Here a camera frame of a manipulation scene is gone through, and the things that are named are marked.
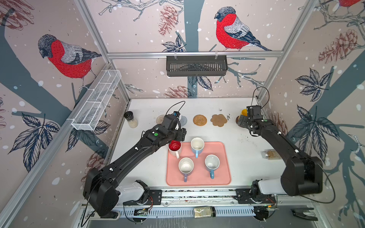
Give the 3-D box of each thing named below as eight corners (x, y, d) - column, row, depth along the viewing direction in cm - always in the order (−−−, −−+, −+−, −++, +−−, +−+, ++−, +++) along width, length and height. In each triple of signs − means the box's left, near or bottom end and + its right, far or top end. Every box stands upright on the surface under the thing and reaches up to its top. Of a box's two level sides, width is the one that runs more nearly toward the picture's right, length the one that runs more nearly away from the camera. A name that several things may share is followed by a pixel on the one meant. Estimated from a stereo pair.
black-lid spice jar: (128, 128, 105) (122, 118, 96) (130, 120, 109) (125, 110, 100) (136, 128, 105) (131, 118, 96) (138, 120, 109) (134, 110, 100)
